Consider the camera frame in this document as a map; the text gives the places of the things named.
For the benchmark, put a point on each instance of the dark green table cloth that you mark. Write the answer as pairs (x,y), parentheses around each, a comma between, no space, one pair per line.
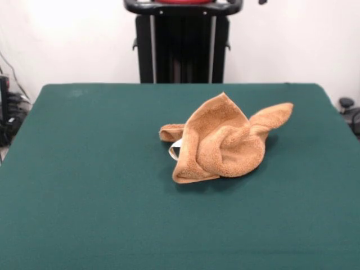
(84,182)

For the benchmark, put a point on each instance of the tan terry towel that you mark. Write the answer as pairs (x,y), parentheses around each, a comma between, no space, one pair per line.
(225,152)

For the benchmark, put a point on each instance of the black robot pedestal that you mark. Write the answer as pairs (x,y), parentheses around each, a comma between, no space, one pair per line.
(182,42)

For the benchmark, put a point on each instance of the black electronics box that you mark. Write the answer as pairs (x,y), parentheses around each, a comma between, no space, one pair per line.
(4,92)

